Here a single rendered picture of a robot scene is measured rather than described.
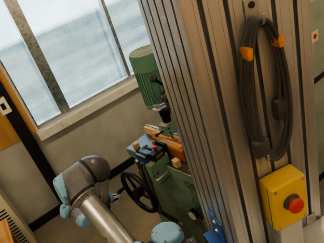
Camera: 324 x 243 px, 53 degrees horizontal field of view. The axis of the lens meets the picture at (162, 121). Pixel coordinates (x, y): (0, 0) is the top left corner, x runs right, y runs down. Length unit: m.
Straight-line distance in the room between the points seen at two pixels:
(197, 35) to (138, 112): 2.79
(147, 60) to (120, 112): 1.67
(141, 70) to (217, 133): 1.03
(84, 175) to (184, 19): 0.89
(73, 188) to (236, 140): 0.77
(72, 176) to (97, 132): 1.89
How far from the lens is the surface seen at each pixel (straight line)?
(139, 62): 1.61
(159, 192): 2.11
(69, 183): 1.29
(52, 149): 3.06
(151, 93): 1.68
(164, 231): 1.28
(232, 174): 0.71
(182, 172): 1.72
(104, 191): 1.54
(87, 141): 3.15
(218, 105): 0.62
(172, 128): 1.84
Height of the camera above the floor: 1.98
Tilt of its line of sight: 29 degrees down
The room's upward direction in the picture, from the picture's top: 18 degrees counter-clockwise
